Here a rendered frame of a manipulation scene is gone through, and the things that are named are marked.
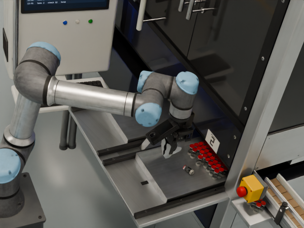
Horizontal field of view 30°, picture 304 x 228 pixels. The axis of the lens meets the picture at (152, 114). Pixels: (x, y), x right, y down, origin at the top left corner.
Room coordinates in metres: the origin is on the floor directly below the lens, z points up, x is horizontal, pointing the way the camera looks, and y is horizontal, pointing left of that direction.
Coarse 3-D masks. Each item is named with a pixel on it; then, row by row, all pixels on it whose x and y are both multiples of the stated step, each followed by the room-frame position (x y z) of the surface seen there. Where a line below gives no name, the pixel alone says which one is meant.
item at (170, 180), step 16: (144, 160) 1.65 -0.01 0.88; (160, 160) 1.67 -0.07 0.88; (176, 160) 1.69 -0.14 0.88; (192, 160) 1.71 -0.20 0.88; (160, 176) 1.58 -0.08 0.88; (176, 176) 1.60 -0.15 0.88; (192, 176) 1.62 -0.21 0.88; (208, 176) 1.64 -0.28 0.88; (160, 192) 1.48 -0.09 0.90; (176, 192) 1.51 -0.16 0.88; (192, 192) 1.51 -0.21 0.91
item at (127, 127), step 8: (168, 104) 2.04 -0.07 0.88; (168, 112) 1.98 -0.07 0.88; (112, 120) 1.84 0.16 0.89; (120, 120) 1.86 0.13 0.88; (128, 120) 1.87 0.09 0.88; (160, 120) 1.92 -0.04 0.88; (120, 128) 1.78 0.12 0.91; (128, 128) 1.82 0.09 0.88; (136, 128) 1.83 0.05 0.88; (144, 128) 1.84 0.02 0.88; (152, 128) 1.85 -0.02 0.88; (128, 136) 1.77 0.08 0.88; (136, 136) 1.78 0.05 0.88; (144, 136) 1.76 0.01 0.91
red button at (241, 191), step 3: (240, 186) 1.49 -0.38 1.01; (237, 189) 1.48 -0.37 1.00; (240, 189) 1.47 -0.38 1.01; (243, 189) 1.48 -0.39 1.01; (237, 192) 1.48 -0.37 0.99; (240, 192) 1.47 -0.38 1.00; (243, 192) 1.47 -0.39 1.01; (246, 192) 1.47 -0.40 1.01; (240, 195) 1.46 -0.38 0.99; (243, 195) 1.46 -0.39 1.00
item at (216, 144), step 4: (208, 132) 1.73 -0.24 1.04; (208, 136) 1.72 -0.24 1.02; (212, 136) 1.70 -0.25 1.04; (208, 140) 1.71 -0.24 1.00; (212, 140) 1.70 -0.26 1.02; (216, 140) 1.68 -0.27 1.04; (212, 144) 1.69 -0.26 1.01; (216, 144) 1.67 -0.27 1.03; (212, 148) 1.68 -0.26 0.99; (216, 148) 1.67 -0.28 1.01; (216, 152) 1.66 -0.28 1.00
